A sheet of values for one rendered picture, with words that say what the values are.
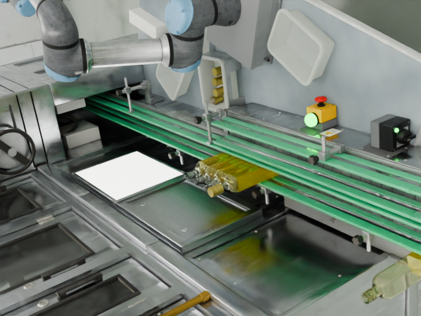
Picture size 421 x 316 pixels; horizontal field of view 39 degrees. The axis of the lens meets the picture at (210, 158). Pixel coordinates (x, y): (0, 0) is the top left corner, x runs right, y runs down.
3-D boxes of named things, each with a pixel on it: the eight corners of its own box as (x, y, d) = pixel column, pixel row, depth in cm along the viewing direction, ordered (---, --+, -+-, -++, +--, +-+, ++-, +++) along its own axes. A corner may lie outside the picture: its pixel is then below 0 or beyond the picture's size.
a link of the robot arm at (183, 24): (217, 0, 193) (182, 9, 186) (212, 36, 202) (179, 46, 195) (196, -15, 200) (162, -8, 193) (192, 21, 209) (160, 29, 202)
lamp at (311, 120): (309, 123, 195) (302, 126, 193) (308, 111, 193) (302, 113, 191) (319, 126, 191) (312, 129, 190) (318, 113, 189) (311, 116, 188)
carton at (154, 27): (140, 7, 278) (128, 9, 275) (167, 24, 263) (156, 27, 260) (140, 19, 282) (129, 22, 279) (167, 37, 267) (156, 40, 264)
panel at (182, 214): (138, 154, 276) (71, 179, 259) (138, 148, 275) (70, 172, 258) (263, 216, 206) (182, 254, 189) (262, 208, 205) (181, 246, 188)
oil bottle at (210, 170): (249, 163, 221) (203, 182, 210) (248, 149, 219) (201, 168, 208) (259, 167, 216) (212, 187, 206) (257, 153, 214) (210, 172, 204)
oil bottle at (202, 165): (240, 158, 225) (194, 177, 215) (238, 145, 223) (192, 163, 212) (249, 162, 221) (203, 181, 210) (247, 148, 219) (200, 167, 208)
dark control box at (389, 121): (388, 138, 178) (370, 146, 174) (388, 113, 175) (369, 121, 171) (411, 144, 172) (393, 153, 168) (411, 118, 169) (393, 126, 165)
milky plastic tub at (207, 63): (219, 102, 248) (202, 108, 243) (213, 49, 239) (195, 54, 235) (245, 110, 234) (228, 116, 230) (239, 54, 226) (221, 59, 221)
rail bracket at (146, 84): (160, 101, 285) (118, 115, 273) (154, 68, 278) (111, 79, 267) (165, 103, 281) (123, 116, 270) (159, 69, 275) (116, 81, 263)
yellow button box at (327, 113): (322, 120, 200) (307, 126, 196) (321, 99, 197) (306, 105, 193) (338, 124, 194) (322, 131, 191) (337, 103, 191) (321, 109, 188)
